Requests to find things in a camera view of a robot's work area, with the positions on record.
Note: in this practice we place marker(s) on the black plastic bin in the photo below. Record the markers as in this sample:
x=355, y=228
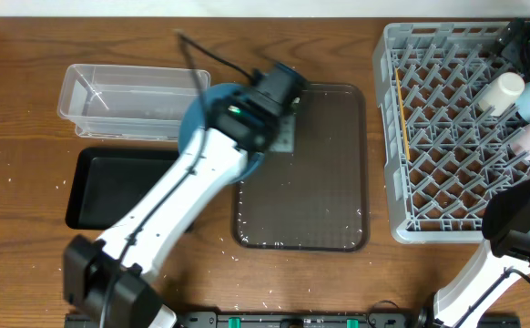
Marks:
x=109, y=182

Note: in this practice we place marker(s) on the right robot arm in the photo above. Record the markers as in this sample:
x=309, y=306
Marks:
x=503, y=258

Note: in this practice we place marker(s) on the clear plastic bin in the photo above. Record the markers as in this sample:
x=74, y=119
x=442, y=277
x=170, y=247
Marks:
x=126, y=102

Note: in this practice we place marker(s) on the white green cup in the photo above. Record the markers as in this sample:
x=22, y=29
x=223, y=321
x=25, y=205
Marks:
x=502, y=93

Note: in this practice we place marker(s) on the grey dishwasher rack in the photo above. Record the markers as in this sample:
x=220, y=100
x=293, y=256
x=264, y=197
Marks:
x=460, y=154

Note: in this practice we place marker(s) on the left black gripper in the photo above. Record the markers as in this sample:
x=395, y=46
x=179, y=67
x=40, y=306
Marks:
x=286, y=109

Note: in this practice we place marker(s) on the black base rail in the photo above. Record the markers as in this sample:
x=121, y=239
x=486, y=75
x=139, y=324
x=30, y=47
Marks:
x=213, y=320

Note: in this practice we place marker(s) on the dark blue plate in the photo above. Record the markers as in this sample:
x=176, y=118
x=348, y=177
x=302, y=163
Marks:
x=194, y=119

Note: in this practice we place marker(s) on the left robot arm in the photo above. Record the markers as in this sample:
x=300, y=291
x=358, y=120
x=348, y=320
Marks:
x=110, y=278

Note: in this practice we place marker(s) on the brown serving tray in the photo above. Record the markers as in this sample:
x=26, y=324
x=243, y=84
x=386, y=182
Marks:
x=311, y=192

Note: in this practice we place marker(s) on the wooden chopstick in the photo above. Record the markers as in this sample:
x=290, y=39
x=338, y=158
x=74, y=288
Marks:
x=401, y=109

